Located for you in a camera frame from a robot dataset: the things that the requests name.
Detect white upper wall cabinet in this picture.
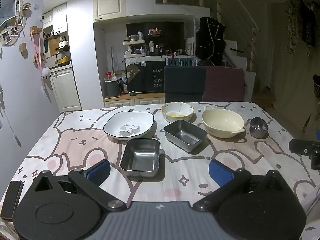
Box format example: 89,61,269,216
92,0,127,20

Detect small round steel bowl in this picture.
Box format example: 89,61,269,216
249,117,269,139

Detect black smartphone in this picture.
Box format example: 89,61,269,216
0,181,24,222

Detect dark wall hanging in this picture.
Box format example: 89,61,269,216
285,0,318,55

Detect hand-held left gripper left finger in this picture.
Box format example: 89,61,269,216
32,159,127,212

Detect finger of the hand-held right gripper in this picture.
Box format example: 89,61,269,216
289,139,320,170

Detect dark blue chair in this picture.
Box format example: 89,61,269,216
164,65,207,104

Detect cream two-handled bowl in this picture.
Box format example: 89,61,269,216
202,106,246,139

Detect white tiered shelf rack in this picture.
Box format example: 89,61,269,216
124,40,147,58

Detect square steel container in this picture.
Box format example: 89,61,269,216
119,138,161,178

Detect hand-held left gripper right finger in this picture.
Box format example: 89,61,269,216
192,159,288,212

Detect metal plate sign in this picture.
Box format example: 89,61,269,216
165,56,194,67

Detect maroon chair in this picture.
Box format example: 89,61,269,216
202,66,245,103

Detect white kitchen base cabinet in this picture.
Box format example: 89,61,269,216
50,67,82,113

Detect white yellow-flower scalloped bowl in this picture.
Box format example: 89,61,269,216
161,102,195,123

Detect white floral print plate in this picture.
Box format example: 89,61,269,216
103,111,155,140

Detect black cabinet white lettering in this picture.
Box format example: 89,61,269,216
125,60,167,93

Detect pink ribbon wall decoration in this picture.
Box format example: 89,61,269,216
30,26,54,100

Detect rectangular steel container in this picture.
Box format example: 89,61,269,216
163,119,208,153

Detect pink animal print tablecloth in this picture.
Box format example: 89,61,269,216
0,102,320,240

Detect wall photo display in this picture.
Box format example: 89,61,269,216
0,0,32,47

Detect grey trash bin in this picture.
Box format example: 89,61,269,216
105,77,123,98

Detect low wooden-top drawer cabinet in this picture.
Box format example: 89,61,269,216
103,92,165,108

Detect brown cardboard box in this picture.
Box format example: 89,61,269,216
252,87,275,108

